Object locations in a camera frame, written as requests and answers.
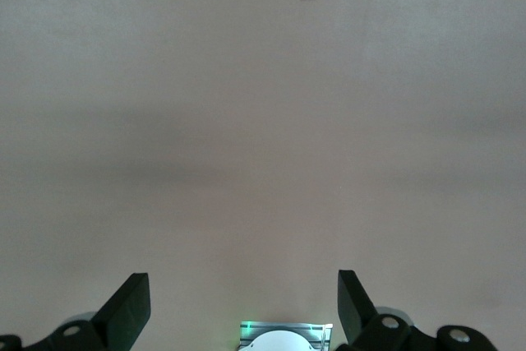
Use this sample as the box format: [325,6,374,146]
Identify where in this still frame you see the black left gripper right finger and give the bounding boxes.
[336,270,494,351]

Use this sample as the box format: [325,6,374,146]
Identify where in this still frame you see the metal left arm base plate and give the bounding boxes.
[237,320,333,351]

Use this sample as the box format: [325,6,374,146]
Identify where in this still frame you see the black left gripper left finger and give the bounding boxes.
[0,272,151,351]

